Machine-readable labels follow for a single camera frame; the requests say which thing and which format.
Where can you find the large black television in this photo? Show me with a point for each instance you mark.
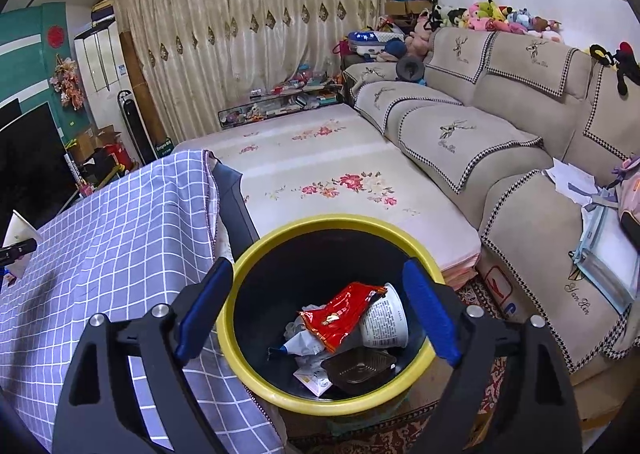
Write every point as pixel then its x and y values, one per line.
pixel 30 154

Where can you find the floral mat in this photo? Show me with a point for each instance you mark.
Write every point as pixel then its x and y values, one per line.
pixel 325 174

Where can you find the cluttered glass shelf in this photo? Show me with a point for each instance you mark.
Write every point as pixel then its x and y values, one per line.
pixel 285 101

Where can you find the open cardboard boxes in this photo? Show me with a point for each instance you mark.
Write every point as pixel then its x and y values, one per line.
pixel 105 144

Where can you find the patterned rug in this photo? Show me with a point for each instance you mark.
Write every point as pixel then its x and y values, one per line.
pixel 400 429

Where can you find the brown plastic tray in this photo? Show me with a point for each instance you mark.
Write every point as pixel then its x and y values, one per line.
pixel 357 366

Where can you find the blue starred bag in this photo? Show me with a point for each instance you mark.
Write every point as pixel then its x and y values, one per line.
pixel 370 39

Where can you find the red round wall decoration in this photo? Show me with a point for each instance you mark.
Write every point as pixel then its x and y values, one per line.
pixel 54 36

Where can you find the black red plush toy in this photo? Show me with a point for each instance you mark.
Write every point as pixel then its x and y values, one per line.
pixel 615 59

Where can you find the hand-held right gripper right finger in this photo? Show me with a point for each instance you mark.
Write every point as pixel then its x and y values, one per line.
pixel 430 309

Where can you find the green label box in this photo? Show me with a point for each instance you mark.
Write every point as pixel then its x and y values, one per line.
pixel 162 146

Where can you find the white standing air conditioner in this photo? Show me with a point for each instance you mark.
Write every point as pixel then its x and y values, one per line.
pixel 100 54

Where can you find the small white carton box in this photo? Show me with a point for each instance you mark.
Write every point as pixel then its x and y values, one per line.
pixel 312 379

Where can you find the blue checked tablecloth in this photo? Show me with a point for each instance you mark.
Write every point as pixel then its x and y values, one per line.
pixel 100 234

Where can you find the beige curtain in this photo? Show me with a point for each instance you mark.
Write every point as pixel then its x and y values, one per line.
pixel 240 34

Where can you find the beige sofa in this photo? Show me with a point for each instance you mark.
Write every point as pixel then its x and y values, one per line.
pixel 500 134

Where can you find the printed cardboard box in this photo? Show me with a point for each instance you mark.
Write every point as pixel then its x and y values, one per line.
pixel 500 284

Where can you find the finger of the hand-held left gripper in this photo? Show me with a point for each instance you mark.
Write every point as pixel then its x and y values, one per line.
pixel 17 250

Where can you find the red snack packet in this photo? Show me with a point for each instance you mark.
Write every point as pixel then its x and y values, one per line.
pixel 340 314

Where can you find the hanging flower decoration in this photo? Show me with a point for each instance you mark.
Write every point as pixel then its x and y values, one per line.
pixel 66 81

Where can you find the black tower fan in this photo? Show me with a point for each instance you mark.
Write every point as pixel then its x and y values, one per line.
pixel 132 124

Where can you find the pile of plush toys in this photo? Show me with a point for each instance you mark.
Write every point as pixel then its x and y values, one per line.
pixel 490 16

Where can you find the grey neck pillow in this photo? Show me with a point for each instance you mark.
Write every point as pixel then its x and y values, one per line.
pixel 410 68

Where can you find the yellow rimmed trash bin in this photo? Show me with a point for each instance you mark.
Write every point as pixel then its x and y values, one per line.
pixel 330 222

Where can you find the white printed plastic cup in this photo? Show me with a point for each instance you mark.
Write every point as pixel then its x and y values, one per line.
pixel 385 321

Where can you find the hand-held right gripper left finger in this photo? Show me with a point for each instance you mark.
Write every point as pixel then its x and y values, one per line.
pixel 205 306

